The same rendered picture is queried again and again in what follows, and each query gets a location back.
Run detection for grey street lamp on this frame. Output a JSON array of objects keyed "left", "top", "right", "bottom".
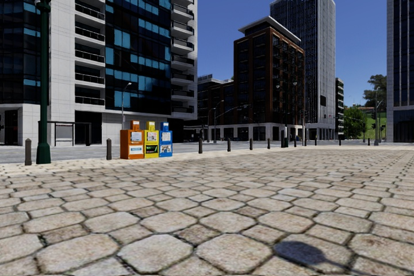
[
  {"left": 120, "top": 82, "right": 133, "bottom": 131},
  {"left": 275, "top": 81, "right": 298, "bottom": 148},
  {"left": 213, "top": 99, "right": 225, "bottom": 144}
]

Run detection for blue newspaper box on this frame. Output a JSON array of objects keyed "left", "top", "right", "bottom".
[{"left": 158, "top": 121, "right": 174, "bottom": 158}]

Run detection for yellow newspaper box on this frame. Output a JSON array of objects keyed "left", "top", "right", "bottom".
[{"left": 144, "top": 121, "right": 160, "bottom": 159}]

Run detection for orange newspaper box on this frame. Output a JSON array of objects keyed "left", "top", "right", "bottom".
[{"left": 120, "top": 120, "right": 145, "bottom": 160}]

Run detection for brown brick building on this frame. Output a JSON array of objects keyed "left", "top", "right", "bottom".
[{"left": 184, "top": 15, "right": 306, "bottom": 142}]

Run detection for grey pole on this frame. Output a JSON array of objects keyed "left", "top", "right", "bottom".
[{"left": 299, "top": 109, "right": 308, "bottom": 147}]

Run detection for narrow dark building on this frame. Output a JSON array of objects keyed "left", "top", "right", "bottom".
[{"left": 335, "top": 77, "right": 345, "bottom": 140}]

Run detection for glass tower with pale side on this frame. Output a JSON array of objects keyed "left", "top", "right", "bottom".
[{"left": 270, "top": 0, "right": 336, "bottom": 141}]

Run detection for black bus shelter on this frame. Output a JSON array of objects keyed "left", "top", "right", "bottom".
[{"left": 37, "top": 120, "right": 93, "bottom": 147}]

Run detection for trees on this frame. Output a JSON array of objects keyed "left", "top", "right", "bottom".
[{"left": 343, "top": 74, "right": 388, "bottom": 140}]

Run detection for pale concrete and glass building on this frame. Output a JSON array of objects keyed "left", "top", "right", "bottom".
[{"left": 0, "top": 0, "right": 198, "bottom": 146}]

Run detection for traffic light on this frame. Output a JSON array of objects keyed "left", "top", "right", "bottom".
[{"left": 370, "top": 86, "right": 387, "bottom": 146}]

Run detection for dark green pole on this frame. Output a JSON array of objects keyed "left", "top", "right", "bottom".
[{"left": 34, "top": 0, "right": 52, "bottom": 165}]

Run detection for dark glass tower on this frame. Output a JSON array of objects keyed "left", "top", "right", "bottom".
[{"left": 386, "top": 0, "right": 414, "bottom": 144}]

